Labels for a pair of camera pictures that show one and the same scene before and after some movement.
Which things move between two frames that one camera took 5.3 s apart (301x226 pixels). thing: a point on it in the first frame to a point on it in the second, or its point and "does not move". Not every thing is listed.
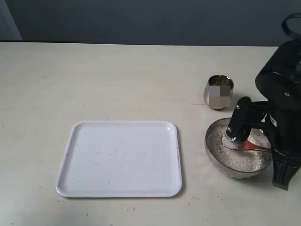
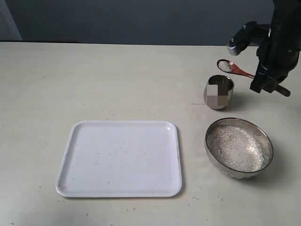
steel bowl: x=226 y=158 does not move
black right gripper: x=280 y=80 to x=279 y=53
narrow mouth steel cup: x=218 y=91 does not move
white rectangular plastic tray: x=122 y=158 does not move
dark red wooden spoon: x=247 y=145 to x=228 y=66
